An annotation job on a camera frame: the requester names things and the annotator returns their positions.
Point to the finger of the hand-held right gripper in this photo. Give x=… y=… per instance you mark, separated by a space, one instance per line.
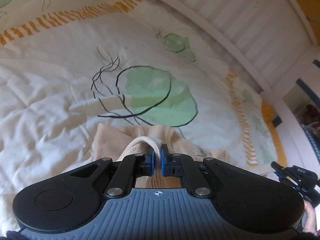
x=278 y=168

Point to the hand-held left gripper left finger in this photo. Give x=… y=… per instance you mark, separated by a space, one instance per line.
x=150 y=165

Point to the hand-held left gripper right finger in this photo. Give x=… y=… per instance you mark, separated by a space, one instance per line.
x=165 y=165

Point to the beige knit sweater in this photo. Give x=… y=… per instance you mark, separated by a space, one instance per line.
x=112 y=142

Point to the person's right hand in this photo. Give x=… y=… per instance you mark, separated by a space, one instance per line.
x=310 y=217

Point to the leaf print bedspread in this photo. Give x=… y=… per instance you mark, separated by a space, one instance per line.
x=62 y=92

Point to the dark blue bed bracket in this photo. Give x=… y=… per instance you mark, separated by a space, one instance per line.
x=277 y=122

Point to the white bed frame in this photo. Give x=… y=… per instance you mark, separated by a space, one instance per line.
x=237 y=17

